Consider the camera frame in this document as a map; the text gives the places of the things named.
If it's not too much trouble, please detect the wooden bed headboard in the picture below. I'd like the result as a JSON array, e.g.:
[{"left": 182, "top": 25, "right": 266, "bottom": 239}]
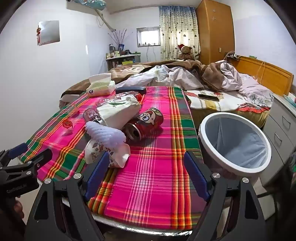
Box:
[{"left": 228, "top": 56, "right": 294, "bottom": 96}]

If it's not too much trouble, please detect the cluttered white shelf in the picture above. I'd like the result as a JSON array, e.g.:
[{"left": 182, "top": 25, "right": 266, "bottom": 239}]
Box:
[{"left": 106, "top": 44, "right": 141, "bottom": 71}]

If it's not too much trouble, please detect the pale lilac duvet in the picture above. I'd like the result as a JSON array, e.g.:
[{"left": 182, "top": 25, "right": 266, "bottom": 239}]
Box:
[{"left": 117, "top": 62, "right": 243, "bottom": 91}]

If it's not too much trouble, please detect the teddy bear with red hat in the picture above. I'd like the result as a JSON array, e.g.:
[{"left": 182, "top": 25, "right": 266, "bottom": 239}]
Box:
[{"left": 178, "top": 44, "right": 195, "bottom": 61}]

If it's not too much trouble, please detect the wooden wardrobe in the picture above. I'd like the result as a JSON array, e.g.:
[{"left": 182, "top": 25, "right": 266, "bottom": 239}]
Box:
[{"left": 196, "top": 0, "right": 235, "bottom": 65}]

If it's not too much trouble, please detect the small window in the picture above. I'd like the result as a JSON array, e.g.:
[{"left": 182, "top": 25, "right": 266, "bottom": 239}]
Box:
[{"left": 136, "top": 27, "right": 161, "bottom": 48}]

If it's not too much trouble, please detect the pale pink floral quilt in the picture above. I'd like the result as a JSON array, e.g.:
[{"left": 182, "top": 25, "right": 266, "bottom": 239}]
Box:
[{"left": 238, "top": 74, "right": 274, "bottom": 108}]

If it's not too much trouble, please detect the patterned paper cup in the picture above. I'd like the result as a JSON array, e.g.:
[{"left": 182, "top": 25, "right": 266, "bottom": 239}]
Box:
[{"left": 84, "top": 139, "right": 130, "bottom": 168}]

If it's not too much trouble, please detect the pink green plaid tablecloth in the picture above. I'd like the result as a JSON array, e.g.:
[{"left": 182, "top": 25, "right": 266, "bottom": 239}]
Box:
[{"left": 18, "top": 86, "right": 208, "bottom": 231}]

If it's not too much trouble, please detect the white green plastic bag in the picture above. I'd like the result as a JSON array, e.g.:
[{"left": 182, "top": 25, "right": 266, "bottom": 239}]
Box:
[{"left": 97, "top": 95, "right": 142, "bottom": 129}]

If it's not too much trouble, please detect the clear plastic package red label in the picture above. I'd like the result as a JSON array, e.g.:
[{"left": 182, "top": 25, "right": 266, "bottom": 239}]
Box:
[{"left": 102, "top": 91, "right": 143, "bottom": 105}]

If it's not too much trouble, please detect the green white tissue pack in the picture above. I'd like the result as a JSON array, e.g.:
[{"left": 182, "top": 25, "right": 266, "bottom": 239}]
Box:
[{"left": 86, "top": 72, "right": 116, "bottom": 96}]

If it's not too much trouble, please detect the white round trash bin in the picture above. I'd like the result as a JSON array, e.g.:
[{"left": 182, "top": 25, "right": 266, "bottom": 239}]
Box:
[{"left": 197, "top": 112, "right": 272, "bottom": 197}]

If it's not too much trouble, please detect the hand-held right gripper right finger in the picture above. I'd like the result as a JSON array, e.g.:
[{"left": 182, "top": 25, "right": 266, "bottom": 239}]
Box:
[{"left": 184, "top": 151, "right": 279, "bottom": 241}]

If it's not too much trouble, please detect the brown blanket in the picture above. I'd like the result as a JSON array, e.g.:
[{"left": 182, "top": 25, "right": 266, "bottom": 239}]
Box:
[{"left": 59, "top": 59, "right": 222, "bottom": 109}]

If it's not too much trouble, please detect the floral bed sheet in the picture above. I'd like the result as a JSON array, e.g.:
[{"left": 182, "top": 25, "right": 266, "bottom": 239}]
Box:
[{"left": 183, "top": 89, "right": 271, "bottom": 129}]

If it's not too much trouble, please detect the patterned curtain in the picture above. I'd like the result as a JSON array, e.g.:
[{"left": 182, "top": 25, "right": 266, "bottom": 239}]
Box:
[{"left": 158, "top": 6, "right": 201, "bottom": 61}]

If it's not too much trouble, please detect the person's left hand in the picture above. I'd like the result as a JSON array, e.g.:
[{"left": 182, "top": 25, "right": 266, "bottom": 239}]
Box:
[{"left": 11, "top": 200, "right": 25, "bottom": 220}]

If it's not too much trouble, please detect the small clear plastic wrapper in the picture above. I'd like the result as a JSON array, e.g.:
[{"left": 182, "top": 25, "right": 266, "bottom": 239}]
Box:
[{"left": 61, "top": 104, "right": 80, "bottom": 136}]

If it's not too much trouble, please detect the silver wall panel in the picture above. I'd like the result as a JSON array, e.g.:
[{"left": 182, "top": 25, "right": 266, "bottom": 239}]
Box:
[{"left": 38, "top": 20, "right": 60, "bottom": 46}]

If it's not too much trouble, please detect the dark blue glasses case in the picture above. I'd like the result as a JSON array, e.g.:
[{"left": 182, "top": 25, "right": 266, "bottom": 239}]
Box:
[{"left": 115, "top": 86, "right": 147, "bottom": 95}]

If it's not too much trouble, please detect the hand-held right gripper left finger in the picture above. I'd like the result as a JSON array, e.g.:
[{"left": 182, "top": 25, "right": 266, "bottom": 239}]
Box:
[{"left": 24, "top": 151, "right": 110, "bottom": 241}]

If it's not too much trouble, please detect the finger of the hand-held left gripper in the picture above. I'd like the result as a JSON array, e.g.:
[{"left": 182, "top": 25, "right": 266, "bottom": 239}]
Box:
[
  {"left": 0, "top": 148, "right": 53, "bottom": 179},
  {"left": 0, "top": 142, "right": 28, "bottom": 166}
]

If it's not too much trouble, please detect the air conditioner pipe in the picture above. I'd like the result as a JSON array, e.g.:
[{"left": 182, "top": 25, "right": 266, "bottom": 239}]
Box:
[{"left": 95, "top": 10, "right": 117, "bottom": 32}]

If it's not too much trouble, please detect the pile of small boxes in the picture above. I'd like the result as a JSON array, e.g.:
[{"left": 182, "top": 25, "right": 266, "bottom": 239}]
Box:
[{"left": 283, "top": 91, "right": 296, "bottom": 103}]

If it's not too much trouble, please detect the black smartphone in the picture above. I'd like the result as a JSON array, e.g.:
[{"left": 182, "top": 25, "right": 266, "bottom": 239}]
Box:
[{"left": 198, "top": 94, "right": 220, "bottom": 101}]

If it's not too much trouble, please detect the dried branch bouquet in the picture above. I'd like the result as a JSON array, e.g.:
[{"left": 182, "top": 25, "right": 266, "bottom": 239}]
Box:
[{"left": 107, "top": 28, "right": 133, "bottom": 45}]

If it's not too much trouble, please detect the covered air conditioner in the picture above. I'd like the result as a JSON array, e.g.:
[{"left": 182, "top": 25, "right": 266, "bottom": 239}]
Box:
[{"left": 66, "top": 0, "right": 107, "bottom": 12}]

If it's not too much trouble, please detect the grey drawer cabinet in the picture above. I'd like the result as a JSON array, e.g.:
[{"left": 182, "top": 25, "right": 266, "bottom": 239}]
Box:
[{"left": 259, "top": 93, "right": 296, "bottom": 186}]

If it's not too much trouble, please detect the crushed red drink can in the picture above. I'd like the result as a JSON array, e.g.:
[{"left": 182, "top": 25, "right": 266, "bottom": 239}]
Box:
[{"left": 125, "top": 107, "right": 164, "bottom": 141}]

